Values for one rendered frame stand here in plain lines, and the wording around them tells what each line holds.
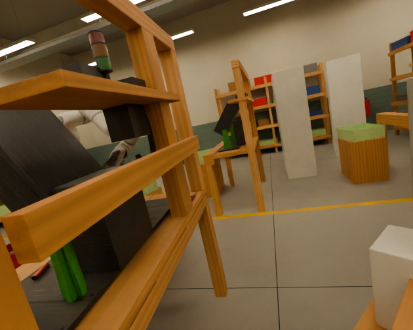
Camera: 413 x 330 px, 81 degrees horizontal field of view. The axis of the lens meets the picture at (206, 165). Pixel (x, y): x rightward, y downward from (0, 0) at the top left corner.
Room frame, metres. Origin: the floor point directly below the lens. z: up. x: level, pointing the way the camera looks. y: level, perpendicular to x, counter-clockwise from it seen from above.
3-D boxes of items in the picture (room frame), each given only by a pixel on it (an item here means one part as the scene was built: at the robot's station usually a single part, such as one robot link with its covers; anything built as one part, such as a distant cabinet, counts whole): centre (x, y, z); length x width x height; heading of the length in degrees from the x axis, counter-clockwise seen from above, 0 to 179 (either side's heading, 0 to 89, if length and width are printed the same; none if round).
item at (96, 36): (0.92, 0.28, 1.71); 0.05 x 0.05 x 0.04
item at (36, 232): (1.02, 0.19, 1.23); 1.30 x 0.05 x 0.09; 167
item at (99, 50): (0.92, 0.28, 1.67); 0.05 x 0.05 x 0.05
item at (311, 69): (7.28, -2.19, 1.14); 3.01 x 0.54 x 2.28; 74
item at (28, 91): (1.05, 0.29, 1.52); 0.90 x 0.25 x 0.04; 167
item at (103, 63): (0.92, 0.28, 1.62); 0.05 x 0.05 x 0.05
